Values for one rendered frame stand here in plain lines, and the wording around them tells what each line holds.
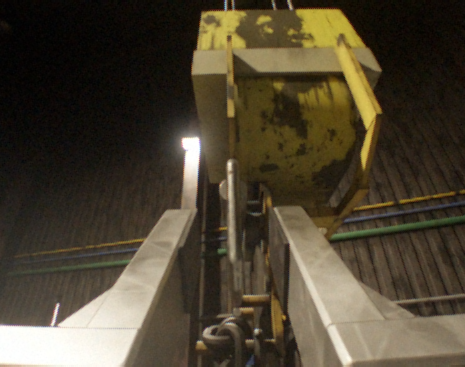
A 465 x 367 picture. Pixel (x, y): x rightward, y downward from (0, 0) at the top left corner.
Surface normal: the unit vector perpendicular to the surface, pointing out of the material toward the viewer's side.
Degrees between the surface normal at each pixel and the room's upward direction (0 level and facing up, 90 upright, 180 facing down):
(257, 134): 129
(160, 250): 46
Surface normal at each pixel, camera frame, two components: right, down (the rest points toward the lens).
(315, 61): -0.02, -0.53
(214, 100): 0.02, 0.85
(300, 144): 0.01, 0.47
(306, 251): -0.03, -0.97
